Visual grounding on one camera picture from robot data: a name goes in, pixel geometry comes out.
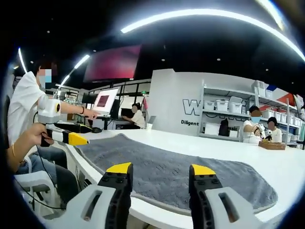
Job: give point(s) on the person's left hand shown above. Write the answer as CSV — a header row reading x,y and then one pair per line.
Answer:
x,y
37,137

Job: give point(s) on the grey towel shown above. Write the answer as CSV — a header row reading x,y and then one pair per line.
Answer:
x,y
166,164

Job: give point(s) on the pink hanging cloth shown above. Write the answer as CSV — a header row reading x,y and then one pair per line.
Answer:
x,y
145,103

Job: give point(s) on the panda plush toy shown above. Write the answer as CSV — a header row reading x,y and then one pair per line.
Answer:
x,y
269,136

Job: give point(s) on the grey open laptop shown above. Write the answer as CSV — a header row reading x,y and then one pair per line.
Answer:
x,y
151,120

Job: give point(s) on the metal shelf with bins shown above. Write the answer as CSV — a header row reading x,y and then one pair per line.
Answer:
x,y
221,105

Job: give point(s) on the grey metal shelf rack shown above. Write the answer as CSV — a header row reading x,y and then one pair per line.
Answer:
x,y
281,112
226,114

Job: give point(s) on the large hanging red display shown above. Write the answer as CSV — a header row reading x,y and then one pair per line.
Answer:
x,y
112,62

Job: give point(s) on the black computer monitor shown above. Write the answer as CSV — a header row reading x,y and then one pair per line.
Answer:
x,y
128,113
90,98

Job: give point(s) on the black bag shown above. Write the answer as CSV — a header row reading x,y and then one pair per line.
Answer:
x,y
224,127

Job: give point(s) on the small black pouch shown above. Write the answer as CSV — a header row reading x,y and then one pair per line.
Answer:
x,y
97,130

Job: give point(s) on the short ceiling light strip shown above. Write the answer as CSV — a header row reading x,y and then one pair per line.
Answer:
x,y
81,60
22,59

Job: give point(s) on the white plastic chair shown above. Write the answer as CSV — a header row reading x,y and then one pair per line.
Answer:
x,y
31,177

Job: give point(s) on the long ceiling light strip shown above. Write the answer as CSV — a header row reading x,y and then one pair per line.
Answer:
x,y
190,11

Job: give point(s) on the wooden tray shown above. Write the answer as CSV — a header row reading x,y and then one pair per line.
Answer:
x,y
271,146

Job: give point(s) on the white cup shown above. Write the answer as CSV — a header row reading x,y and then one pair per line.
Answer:
x,y
149,127

